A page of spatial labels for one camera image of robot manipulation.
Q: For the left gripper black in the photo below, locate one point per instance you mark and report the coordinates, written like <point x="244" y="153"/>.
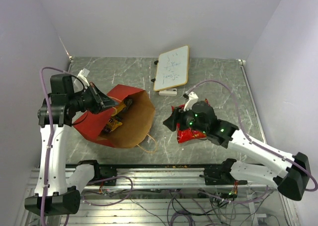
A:
<point x="101" y="101"/>

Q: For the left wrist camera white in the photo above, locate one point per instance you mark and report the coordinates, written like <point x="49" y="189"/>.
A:
<point x="82" y="76"/>

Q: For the white whiteboard eraser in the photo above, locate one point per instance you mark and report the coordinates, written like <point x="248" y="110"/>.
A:
<point x="168" y="92"/>

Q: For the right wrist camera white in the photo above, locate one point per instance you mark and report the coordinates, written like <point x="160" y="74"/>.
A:
<point x="191" y="100"/>

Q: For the aluminium frame rail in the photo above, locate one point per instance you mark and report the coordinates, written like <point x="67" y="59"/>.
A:
<point x="156" y="178"/>

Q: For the red cookie snack bag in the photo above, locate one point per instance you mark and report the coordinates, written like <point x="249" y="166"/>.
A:
<point x="188" y="134"/>

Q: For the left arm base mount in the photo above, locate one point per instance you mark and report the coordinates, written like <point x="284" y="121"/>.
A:
<point x="108" y="172"/>

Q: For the red brown paper bag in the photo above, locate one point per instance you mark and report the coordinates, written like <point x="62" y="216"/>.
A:
<point x="136" y="121"/>

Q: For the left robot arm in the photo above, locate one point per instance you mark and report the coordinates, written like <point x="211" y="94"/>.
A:
<point x="56" y="194"/>

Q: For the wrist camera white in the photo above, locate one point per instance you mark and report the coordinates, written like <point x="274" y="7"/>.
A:
<point x="82" y="76"/>
<point x="191" y="100"/>

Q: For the dark snack bar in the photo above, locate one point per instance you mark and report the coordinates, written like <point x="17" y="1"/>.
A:
<point x="127" y="102"/>

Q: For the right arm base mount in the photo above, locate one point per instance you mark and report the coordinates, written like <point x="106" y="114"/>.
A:
<point x="217" y="174"/>

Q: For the yellow M&M's packet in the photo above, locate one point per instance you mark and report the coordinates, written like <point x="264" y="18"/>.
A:
<point x="113" y="123"/>
<point x="120" y="109"/>

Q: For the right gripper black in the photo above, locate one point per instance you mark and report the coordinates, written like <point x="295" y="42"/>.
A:
<point x="177" y="117"/>

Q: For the small whiteboard wooden frame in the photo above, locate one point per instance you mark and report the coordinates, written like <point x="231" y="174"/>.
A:
<point x="172" y="69"/>

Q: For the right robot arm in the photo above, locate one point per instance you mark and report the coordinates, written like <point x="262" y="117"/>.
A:
<point x="288" y="173"/>

